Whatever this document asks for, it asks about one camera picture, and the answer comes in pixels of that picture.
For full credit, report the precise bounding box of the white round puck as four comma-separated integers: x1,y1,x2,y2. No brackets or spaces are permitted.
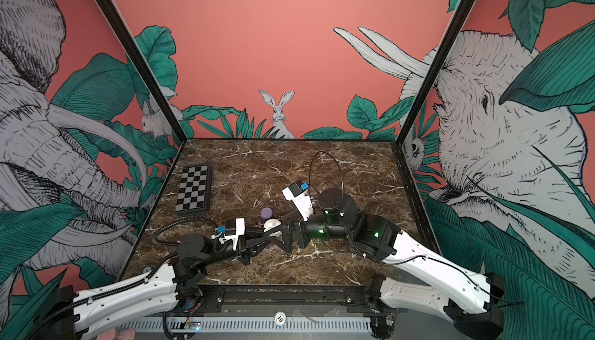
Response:
263,219,282,238

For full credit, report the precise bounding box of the purple earbud charging case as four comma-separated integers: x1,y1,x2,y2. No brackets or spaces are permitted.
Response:
260,208,274,220

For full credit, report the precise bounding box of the black right corner post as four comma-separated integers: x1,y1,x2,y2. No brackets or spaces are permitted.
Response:
396,0,476,146

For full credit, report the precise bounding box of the black white chessboard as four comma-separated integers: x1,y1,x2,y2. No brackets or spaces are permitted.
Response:
175,163,212,218

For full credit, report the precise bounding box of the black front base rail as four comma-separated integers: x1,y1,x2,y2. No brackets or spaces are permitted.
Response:
185,283,470,318

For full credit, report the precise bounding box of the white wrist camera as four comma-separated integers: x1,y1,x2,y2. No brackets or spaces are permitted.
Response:
211,218,246,251
282,180,315,221

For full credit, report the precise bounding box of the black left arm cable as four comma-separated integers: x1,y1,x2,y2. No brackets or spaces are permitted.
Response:
150,218,219,248

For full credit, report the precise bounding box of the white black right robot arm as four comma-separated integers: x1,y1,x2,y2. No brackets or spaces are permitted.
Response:
264,188,505,339

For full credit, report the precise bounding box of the black left corner post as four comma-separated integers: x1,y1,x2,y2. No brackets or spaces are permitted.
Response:
95,0,187,146

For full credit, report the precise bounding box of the white perforated vent strip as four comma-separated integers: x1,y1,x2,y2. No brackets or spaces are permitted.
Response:
120,316,373,334

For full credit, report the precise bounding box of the black corner post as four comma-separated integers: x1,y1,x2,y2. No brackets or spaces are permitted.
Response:
396,0,476,146
95,0,187,146

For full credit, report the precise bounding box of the poker chip on vent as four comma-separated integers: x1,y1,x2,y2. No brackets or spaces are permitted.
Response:
274,311,288,327

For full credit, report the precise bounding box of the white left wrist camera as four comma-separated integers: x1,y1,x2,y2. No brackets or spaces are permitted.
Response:
211,218,246,251

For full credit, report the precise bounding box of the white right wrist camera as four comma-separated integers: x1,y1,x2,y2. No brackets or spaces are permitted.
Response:
282,180,315,221

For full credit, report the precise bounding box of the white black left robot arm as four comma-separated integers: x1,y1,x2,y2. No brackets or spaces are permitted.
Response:
24,226,290,339

